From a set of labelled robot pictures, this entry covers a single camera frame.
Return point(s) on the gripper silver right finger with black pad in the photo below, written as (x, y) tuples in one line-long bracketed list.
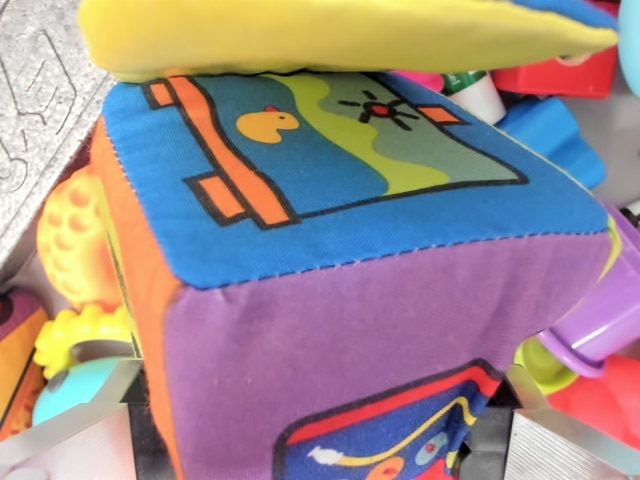
[(560, 440)]

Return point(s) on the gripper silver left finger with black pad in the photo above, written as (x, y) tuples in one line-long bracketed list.
[(75, 440)]

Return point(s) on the purple fabric cube number five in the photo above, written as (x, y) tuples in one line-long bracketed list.
[(350, 250)]

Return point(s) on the red rubber figure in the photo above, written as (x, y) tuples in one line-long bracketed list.
[(605, 400)]

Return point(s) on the lime green plastic cup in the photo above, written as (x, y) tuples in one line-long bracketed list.
[(540, 367)]

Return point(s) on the orange purple fabric cube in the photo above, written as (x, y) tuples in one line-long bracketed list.
[(20, 350)]

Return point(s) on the purple plastic cup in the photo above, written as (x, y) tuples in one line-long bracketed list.
[(600, 320)]

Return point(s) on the blue ridged plastic block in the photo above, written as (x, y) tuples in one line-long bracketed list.
[(555, 140)]

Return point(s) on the green dry erase marker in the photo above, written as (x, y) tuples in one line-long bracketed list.
[(475, 97)]

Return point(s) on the small red plastic block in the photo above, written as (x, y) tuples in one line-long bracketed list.
[(560, 75)]

